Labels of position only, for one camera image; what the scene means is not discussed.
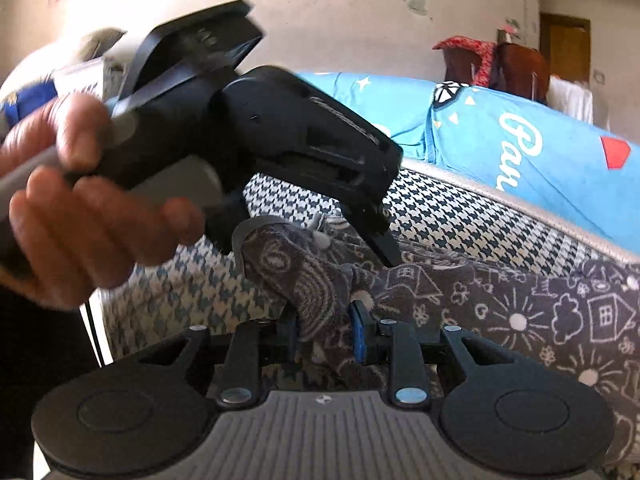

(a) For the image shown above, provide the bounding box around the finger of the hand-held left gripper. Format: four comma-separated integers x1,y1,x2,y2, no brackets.
359,199,405,269

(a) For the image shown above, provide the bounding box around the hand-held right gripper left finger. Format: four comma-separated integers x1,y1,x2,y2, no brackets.
137,305,300,406

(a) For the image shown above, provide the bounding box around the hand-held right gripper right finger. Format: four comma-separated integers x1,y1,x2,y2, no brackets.
350,301,521,406

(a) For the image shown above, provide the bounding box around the person's left hand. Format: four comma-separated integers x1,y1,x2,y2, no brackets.
0,95,206,308

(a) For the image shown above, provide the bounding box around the houndstooth sofa seat mat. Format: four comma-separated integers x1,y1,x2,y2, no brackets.
97,167,640,366

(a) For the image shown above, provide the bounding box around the grey cloth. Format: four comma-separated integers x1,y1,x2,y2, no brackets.
77,27,128,61

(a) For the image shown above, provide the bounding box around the dark wooden chair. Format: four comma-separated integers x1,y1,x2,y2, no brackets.
432,35,498,88
445,47,483,83
492,42,551,106

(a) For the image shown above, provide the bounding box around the white woven basket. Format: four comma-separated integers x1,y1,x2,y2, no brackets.
52,57,123,96

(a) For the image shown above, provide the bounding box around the blue printed sofa cover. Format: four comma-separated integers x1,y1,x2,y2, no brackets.
295,72,640,241

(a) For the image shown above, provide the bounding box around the table with white tablecloth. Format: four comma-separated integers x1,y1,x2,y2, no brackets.
547,76,596,126

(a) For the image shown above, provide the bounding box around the person's dark clothing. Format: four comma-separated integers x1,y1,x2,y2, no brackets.
0,280,106,480

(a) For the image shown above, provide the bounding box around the brown wooden door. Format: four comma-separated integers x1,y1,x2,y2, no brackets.
539,12,592,83

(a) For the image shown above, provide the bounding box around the black cable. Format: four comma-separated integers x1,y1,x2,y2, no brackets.
82,305,111,366

